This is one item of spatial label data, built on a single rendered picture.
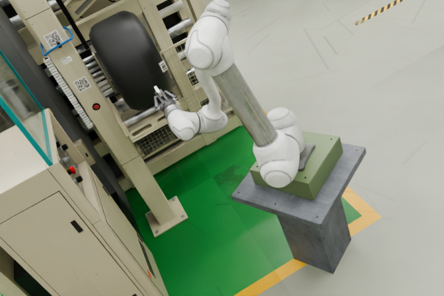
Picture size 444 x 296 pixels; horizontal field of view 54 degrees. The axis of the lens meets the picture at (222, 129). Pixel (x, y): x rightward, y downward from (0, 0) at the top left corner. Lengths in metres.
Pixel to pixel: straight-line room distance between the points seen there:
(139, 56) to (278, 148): 0.98
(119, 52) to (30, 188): 0.86
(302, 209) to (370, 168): 1.11
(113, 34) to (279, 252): 1.58
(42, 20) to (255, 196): 1.39
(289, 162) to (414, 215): 1.17
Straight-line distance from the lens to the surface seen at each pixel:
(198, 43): 1.51
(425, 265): 2.60
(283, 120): 1.93
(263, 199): 2.13
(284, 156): 1.78
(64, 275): 2.28
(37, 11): 2.43
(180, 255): 2.99
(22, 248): 2.14
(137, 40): 2.40
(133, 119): 2.62
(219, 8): 1.67
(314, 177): 2.02
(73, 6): 2.84
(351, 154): 2.23
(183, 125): 2.00
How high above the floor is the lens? 2.18
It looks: 35 degrees down
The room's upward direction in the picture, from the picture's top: 24 degrees counter-clockwise
